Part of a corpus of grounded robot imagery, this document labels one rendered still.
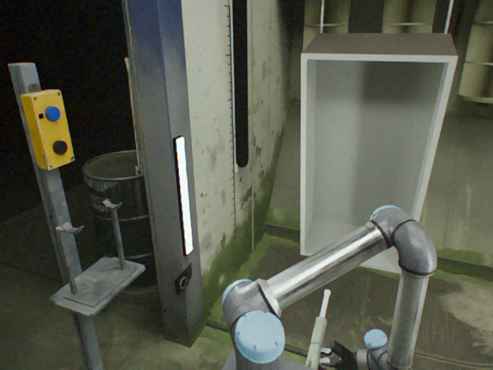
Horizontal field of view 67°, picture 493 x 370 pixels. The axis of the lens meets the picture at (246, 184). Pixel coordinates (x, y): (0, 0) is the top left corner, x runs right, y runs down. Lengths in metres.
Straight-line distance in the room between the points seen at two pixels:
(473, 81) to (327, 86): 1.15
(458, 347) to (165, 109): 2.07
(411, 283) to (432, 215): 1.80
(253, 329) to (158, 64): 1.12
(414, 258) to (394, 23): 1.91
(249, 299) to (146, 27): 1.15
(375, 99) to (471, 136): 1.35
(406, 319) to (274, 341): 0.51
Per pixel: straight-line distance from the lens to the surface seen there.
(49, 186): 1.56
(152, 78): 1.73
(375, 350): 1.73
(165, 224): 1.96
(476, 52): 2.94
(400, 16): 2.89
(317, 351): 1.91
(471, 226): 3.18
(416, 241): 1.33
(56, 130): 1.47
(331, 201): 2.47
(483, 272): 3.21
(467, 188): 3.22
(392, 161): 2.27
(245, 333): 1.20
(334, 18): 2.97
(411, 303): 1.44
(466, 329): 2.76
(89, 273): 1.76
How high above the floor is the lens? 1.76
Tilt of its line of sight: 23 degrees down
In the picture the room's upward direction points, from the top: 1 degrees counter-clockwise
